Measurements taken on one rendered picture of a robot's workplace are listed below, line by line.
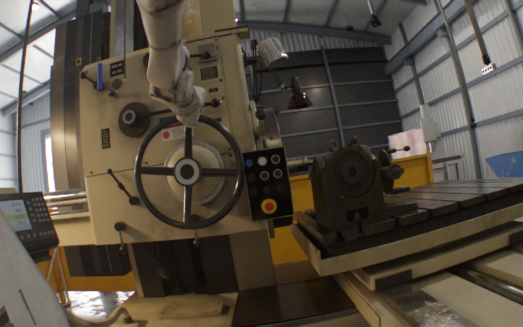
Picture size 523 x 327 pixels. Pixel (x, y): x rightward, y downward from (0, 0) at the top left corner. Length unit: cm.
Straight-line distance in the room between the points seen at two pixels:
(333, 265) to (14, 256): 118
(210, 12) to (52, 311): 220
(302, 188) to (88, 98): 273
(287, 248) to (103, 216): 265
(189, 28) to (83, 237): 141
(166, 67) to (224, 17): 167
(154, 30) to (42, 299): 46
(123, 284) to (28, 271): 408
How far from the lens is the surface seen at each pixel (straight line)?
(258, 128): 144
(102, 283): 443
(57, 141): 248
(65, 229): 200
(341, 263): 130
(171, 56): 65
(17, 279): 21
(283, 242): 386
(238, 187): 115
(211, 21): 230
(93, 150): 156
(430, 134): 725
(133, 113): 143
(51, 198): 210
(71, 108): 246
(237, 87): 144
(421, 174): 425
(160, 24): 57
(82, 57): 254
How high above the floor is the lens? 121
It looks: 3 degrees up
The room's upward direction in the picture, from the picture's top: 9 degrees counter-clockwise
